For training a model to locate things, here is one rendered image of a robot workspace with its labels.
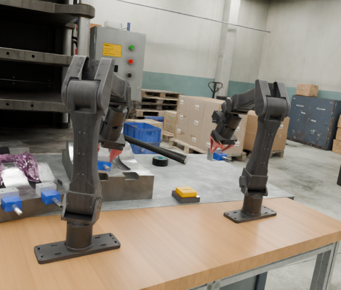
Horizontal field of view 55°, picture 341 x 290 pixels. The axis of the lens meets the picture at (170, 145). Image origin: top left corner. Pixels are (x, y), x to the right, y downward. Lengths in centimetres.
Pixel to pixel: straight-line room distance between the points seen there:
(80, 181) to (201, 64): 844
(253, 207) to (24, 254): 70
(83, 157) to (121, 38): 129
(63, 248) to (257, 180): 64
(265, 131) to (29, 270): 76
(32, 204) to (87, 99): 42
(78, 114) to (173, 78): 800
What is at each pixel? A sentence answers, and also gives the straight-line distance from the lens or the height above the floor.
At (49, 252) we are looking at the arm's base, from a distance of 85.
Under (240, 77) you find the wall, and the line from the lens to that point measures 991.
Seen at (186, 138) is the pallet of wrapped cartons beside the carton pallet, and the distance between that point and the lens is 561.
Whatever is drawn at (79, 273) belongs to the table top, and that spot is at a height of 80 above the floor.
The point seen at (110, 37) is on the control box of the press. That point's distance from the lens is 195.
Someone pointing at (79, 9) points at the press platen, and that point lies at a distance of 179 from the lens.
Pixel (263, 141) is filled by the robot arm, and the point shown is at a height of 107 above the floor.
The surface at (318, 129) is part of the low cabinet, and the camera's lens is 803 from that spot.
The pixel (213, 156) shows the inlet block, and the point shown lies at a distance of 141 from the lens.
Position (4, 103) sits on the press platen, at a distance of 185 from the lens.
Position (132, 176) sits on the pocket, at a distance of 119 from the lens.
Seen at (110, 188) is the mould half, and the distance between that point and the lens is 113.
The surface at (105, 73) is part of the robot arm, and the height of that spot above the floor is 123.
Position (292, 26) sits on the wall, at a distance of 971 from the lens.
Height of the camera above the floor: 124
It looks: 12 degrees down
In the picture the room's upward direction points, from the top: 6 degrees clockwise
